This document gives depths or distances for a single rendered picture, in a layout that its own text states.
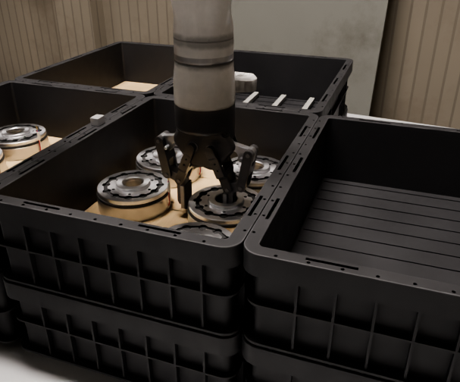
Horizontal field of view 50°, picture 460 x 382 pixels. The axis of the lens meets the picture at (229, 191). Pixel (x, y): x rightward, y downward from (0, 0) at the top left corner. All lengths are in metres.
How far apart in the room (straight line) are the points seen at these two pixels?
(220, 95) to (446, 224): 0.36
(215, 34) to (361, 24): 1.94
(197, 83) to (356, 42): 1.94
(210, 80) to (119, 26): 2.88
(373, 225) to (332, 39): 1.86
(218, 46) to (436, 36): 2.21
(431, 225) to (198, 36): 0.40
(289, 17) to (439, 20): 0.72
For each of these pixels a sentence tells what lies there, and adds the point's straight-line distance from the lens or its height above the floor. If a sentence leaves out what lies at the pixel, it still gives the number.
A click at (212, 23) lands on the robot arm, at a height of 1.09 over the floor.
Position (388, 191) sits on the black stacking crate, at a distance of 0.80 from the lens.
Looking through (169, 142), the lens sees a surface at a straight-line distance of 0.66.
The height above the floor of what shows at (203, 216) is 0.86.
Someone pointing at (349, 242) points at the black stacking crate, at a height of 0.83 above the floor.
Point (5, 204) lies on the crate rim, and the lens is 0.57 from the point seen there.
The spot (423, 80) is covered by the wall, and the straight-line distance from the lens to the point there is 2.78.
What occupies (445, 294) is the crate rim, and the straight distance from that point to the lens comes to 0.43.
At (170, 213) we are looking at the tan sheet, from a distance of 0.71.
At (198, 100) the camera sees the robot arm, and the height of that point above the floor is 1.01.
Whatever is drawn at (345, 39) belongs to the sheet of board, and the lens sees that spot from 2.49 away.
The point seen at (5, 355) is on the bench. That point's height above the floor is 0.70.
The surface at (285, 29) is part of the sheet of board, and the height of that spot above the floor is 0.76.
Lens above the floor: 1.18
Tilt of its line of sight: 28 degrees down
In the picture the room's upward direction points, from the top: straight up
